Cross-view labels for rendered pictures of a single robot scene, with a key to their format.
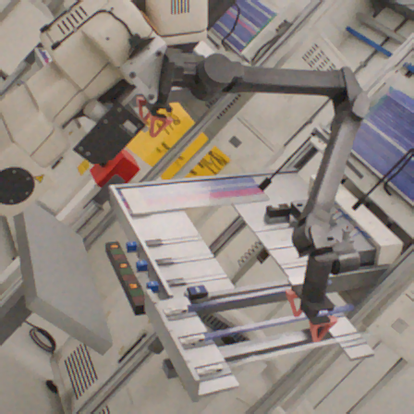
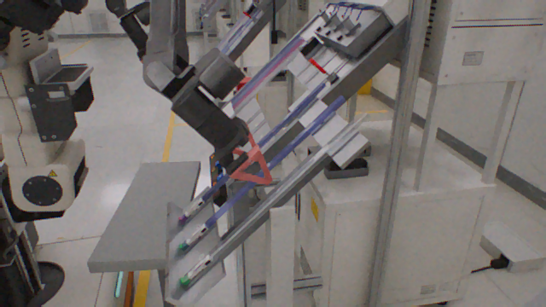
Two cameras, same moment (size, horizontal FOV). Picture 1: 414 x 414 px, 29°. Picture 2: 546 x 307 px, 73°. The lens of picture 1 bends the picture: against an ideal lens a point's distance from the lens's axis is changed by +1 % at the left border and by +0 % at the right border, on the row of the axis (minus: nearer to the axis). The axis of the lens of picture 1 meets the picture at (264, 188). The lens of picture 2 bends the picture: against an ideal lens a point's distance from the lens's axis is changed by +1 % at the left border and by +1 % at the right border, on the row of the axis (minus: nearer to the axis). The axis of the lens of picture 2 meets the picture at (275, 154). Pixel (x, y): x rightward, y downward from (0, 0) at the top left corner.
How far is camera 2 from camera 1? 149 cm
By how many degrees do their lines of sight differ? 33
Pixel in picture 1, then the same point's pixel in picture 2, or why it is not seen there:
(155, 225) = not seen: hidden behind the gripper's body
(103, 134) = (46, 115)
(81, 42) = not seen: outside the picture
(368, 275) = (391, 43)
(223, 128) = (309, 14)
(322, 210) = (157, 39)
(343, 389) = (522, 108)
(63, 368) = not seen: hidden behind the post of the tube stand
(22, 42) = (258, 48)
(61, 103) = (13, 116)
